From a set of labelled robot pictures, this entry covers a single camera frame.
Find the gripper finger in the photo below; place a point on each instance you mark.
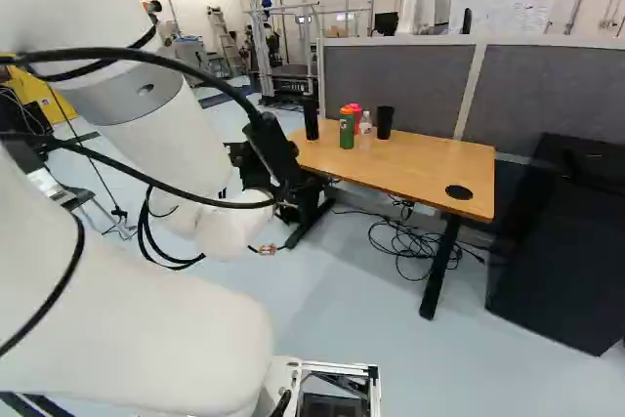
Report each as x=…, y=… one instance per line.
x=266, y=250

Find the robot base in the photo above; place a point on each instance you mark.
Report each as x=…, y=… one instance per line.
x=337, y=387

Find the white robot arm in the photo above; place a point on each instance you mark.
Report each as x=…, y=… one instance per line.
x=122, y=319

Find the green bottle with orange cap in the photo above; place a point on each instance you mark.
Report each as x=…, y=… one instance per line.
x=347, y=133

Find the clear plastic bottle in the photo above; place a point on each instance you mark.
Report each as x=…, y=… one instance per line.
x=365, y=136

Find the tall black tumbler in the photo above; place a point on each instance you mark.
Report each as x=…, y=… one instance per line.
x=311, y=119

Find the wooden table with black legs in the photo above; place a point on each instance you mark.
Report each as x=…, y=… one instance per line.
x=405, y=163

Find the black cup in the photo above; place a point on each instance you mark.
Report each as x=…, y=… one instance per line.
x=385, y=122

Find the grey office partition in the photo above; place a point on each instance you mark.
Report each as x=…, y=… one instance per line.
x=405, y=85

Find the large black box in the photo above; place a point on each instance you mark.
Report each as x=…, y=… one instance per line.
x=561, y=251

